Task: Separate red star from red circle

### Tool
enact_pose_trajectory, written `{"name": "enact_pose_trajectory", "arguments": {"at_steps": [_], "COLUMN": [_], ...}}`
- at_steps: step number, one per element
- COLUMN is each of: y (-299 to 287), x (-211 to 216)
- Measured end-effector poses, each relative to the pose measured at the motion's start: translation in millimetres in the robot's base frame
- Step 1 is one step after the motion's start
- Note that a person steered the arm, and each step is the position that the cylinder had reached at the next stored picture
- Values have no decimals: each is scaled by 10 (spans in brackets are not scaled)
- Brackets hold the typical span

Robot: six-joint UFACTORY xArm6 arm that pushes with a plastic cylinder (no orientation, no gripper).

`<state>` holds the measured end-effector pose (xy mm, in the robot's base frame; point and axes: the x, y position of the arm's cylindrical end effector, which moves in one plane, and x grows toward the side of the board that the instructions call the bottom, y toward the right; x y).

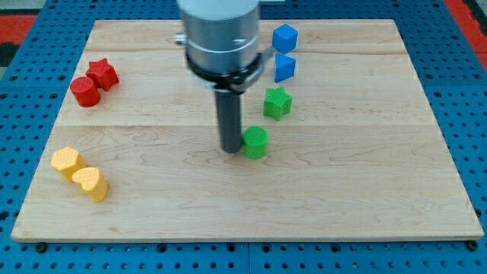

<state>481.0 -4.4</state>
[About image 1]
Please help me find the wooden board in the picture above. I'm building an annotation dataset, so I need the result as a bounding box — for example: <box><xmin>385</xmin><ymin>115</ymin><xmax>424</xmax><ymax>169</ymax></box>
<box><xmin>11</xmin><ymin>19</ymin><xmax>484</xmax><ymax>243</ymax></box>

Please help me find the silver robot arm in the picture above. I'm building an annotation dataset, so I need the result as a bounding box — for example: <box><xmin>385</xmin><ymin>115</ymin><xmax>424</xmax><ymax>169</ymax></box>
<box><xmin>177</xmin><ymin>0</ymin><xmax>275</xmax><ymax>95</ymax></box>

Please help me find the yellow hexagon block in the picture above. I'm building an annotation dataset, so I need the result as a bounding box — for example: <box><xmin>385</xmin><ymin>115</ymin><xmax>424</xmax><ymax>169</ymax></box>
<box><xmin>49</xmin><ymin>147</ymin><xmax>88</xmax><ymax>182</ymax></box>

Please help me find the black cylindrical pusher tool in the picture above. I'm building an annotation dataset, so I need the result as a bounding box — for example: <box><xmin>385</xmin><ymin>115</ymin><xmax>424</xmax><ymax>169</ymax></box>
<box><xmin>214</xmin><ymin>90</ymin><xmax>242</xmax><ymax>154</ymax></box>

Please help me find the blue cube block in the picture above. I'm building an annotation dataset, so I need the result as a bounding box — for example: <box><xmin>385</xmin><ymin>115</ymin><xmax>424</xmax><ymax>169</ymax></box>
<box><xmin>272</xmin><ymin>24</ymin><xmax>298</xmax><ymax>54</ymax></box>

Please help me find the green cylinder block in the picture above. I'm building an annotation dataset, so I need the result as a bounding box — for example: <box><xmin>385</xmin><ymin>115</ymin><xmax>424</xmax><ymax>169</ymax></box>
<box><xmin>242</xmin><ymin>126</ymin><xmax>268</xmax><ymax>159</ymax></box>

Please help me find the red cylinder block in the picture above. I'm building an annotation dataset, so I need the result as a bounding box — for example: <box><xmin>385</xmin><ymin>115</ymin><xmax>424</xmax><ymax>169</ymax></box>
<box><xmin>69</xmin><ymin>76</ymin><xmax>100</xmax><ymax>107</ymax></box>

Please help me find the red star block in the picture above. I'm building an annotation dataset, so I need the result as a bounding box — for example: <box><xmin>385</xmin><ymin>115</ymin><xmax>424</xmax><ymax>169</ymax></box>
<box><xmin>85</xmin><ymin>58</ymin><xmax>119</xmax><ymax>91</ymax></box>

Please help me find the green star block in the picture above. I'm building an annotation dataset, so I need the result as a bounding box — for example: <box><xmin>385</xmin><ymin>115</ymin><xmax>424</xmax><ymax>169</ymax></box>
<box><xmin>263</xmin><ymin>87</ymin><xmax>292</xmax><ymax>121</ymax></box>

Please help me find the yellow heart block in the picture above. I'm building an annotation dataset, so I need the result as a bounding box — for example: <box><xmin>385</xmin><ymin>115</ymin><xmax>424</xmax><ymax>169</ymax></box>
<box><xmin>72</xmin><ymin>167</ymin><xmax>108</xmax><ymax>202</ymax></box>

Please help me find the blue triangle block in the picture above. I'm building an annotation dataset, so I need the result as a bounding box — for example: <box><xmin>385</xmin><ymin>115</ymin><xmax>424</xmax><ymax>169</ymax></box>
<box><xmin>274</xmin><ymin>53</ymin><xmax>296</xmax><ymax>83</ymax></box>

